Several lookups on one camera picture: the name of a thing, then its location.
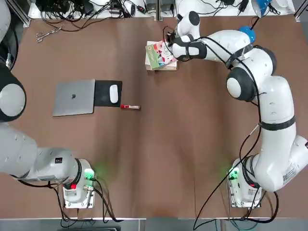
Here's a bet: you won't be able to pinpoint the white and blue book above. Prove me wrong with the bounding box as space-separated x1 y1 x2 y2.
144 41 179 72

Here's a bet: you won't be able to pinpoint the aluminium frame post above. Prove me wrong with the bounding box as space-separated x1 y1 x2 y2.
155 0 163 22

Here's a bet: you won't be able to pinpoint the colourful fruit cover book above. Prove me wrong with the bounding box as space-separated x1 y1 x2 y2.
145 40 178 71

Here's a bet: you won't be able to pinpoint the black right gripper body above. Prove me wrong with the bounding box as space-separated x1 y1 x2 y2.
165 30 179 48

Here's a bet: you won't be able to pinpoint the silver laptop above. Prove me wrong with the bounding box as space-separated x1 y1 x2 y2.
52 78 96 117

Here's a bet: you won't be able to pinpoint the blue desk lamp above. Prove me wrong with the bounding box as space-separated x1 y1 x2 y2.
238 0 272 44

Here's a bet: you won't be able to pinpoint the aluminium frame rail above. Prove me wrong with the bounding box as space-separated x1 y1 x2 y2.
23 11 32 27

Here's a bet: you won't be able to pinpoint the black mouse mat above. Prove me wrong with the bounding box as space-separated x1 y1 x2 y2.
93 80 123 108

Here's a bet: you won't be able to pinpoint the black electronics box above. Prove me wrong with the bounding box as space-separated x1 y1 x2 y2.
36 0 71 13

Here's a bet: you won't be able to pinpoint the white computer mouse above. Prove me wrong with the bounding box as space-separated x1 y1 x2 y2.
109 84 119 104

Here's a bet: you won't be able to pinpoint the red and white marker pen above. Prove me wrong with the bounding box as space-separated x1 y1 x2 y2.
120 103 141 111

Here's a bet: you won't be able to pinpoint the metal scissors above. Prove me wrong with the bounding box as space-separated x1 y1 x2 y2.
36 26 64 44

